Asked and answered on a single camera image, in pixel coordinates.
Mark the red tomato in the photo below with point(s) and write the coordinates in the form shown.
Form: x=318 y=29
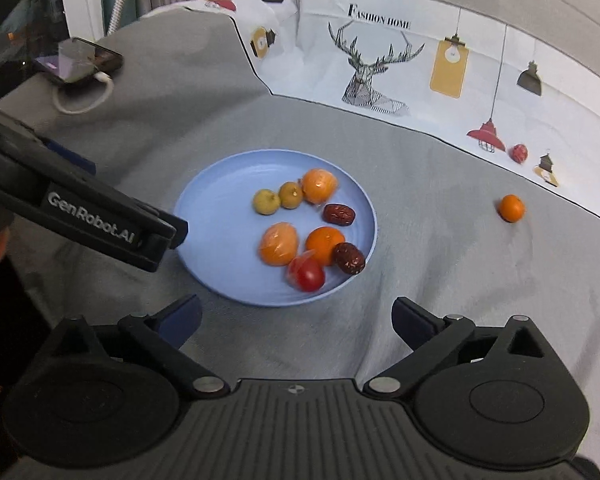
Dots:
x=306 y=273

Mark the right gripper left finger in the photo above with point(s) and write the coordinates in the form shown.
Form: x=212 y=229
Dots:
x=155 y=342

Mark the small orange back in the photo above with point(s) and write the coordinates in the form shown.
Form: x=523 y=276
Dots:
x=511 y=208

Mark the green olive fruit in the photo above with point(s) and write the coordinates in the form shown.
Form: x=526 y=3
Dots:
x=290 y=195
x=265 y=202

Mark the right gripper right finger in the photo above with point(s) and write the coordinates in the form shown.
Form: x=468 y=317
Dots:
x=435 y=343

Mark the red date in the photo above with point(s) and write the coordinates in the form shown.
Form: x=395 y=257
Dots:
x=338 y=214
x=349 y=259

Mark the black smartphone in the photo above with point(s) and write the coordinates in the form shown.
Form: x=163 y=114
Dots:
x=75 y=60

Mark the orange unwrapped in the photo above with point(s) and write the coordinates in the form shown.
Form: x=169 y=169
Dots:
x=279 y=244

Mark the red ball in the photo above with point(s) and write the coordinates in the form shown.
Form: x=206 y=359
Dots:
x=519 y=153

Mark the grey printed bed sheet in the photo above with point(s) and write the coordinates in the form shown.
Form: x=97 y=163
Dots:
x=187 y=96

